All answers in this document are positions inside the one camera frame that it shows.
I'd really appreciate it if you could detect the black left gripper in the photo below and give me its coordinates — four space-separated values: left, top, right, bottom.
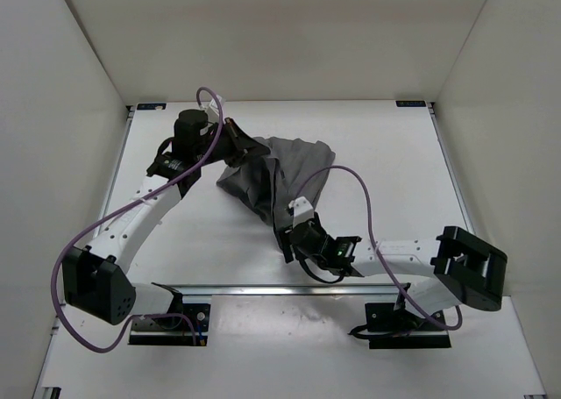
201 113 273 164

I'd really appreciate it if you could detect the grey pleated skirt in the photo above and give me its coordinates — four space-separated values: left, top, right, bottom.
217 137 336 234

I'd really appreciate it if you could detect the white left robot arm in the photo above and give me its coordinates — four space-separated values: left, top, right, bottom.
62 109 270 327

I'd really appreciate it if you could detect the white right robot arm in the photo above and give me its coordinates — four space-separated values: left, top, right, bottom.
275 214 508 330

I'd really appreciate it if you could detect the left blue corner label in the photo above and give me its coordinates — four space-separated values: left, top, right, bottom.
136 103 167 110

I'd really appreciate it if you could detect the blue corner label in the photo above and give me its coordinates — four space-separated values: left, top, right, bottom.
395 100 426 108
136 103 167 110

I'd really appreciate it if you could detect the right blue corner label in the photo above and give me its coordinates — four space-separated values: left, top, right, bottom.
395 100 426 108

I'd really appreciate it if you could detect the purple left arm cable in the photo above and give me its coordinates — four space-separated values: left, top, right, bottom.
50 86 225 353

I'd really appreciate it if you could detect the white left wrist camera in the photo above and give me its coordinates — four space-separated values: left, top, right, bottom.
205 96 223 122

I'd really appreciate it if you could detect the aluminium front table rail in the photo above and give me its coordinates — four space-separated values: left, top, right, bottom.
175 284 398 296

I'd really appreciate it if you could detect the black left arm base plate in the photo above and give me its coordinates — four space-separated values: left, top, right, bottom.
128 297 211 347

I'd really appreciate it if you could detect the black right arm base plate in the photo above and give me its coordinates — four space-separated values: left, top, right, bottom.
365 303 451 350

